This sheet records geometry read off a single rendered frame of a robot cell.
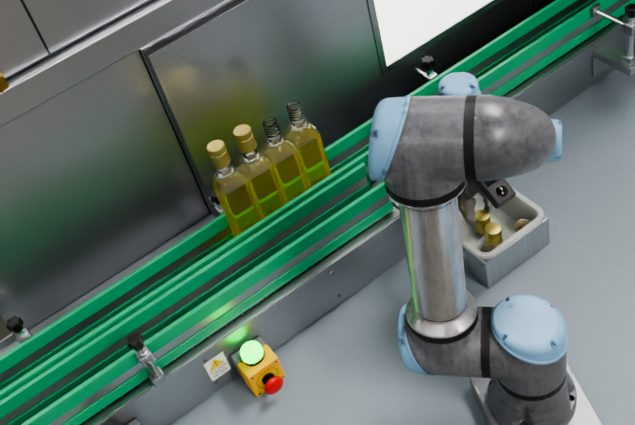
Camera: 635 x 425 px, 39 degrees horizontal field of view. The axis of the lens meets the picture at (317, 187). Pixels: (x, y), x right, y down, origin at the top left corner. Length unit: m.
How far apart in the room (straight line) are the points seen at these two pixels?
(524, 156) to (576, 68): 0.99
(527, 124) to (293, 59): 0.74
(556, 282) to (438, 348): 0.45
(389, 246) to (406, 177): 0.66
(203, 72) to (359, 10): 0.37
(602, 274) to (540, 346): 0.45
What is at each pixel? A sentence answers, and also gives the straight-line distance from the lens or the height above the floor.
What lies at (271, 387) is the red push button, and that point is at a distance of 1.71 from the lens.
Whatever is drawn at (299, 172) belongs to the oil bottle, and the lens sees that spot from 1.75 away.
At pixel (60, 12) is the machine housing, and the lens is 1.58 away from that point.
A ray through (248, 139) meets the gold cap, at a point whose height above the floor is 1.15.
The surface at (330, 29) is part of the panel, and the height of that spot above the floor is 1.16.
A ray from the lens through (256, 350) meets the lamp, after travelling 1.70.
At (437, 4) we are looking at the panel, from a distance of 2.01.
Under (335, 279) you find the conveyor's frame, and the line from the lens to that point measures 1.79.
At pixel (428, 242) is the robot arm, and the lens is 1.29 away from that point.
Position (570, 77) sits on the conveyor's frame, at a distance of 2.16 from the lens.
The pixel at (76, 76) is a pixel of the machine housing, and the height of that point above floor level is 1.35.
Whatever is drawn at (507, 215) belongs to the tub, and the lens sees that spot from 1.92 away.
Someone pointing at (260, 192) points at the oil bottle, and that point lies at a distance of 1.72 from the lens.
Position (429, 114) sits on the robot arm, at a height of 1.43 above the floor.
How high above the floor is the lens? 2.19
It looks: 43 degrees down
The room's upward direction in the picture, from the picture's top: 17 degrees counter-clockwise
